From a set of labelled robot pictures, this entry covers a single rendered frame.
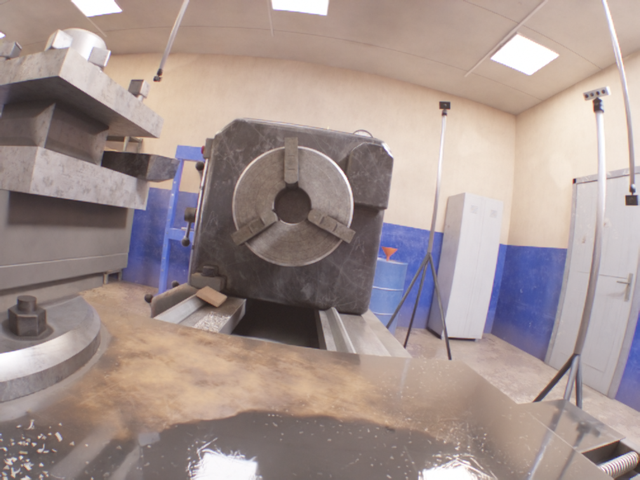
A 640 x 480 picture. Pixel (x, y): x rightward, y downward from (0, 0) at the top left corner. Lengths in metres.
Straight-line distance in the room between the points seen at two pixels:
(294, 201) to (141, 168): 0.47
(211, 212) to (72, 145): 0.64
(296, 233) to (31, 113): 0.52
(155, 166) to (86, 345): 0.18
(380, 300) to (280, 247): 2.98
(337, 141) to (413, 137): 3.73
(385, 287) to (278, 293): 2.76
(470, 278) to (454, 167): 1.56
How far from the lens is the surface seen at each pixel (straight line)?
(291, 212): 0.74
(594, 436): 0.41
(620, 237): 3.60
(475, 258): 4.23
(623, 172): 3.71
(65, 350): 0.23
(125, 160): 0.35
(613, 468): 0.37
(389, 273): 3.58
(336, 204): 0.67
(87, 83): 0.27
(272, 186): 0.68
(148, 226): 4.67
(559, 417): 0.43
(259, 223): 0.64
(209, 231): 0.91
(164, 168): 0.34
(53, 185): 0.25
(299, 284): 0.88
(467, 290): 4.22
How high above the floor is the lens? 1.04
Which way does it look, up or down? 1 degrees down
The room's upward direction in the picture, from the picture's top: 9 degrees clockwise
